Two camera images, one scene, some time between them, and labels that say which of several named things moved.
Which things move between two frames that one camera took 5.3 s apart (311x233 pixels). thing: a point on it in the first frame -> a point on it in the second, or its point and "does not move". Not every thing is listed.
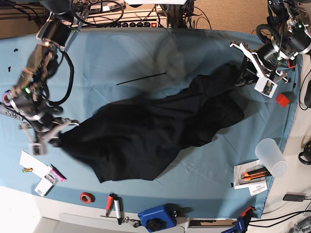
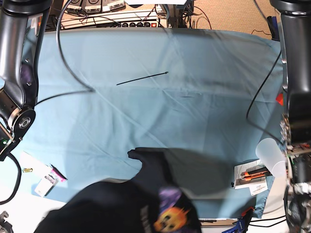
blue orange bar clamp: (242, 223) does not move
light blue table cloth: (229, 177) does not move
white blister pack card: (45, 185) does not move
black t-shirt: (133, 138) -> (151, 202)
